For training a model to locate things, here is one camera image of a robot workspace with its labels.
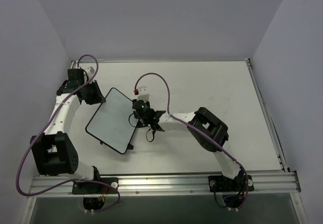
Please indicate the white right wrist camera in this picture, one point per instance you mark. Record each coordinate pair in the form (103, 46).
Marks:
(141, 93)

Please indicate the small black-framed whiteboard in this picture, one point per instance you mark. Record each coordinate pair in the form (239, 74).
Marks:
(113, 123)

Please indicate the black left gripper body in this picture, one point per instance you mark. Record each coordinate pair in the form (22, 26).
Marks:
(93, 96)

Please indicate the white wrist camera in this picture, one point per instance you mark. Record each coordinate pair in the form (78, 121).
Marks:
(141, 93)
(90, 71)

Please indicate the aluminium table frame rail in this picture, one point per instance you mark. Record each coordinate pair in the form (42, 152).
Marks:
(197, 183)

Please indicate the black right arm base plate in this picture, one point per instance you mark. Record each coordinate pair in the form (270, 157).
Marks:
(219, 183)

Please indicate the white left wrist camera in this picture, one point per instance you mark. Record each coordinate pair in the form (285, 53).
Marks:
(90, 71)

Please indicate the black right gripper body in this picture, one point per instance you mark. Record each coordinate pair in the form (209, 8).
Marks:
(136, 113)

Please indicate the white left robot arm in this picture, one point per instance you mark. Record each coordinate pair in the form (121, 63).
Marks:
(54, 152)

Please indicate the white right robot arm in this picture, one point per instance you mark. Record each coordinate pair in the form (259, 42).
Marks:
(208, 130)

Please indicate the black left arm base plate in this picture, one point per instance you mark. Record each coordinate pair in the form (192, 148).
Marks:
(87, 188)

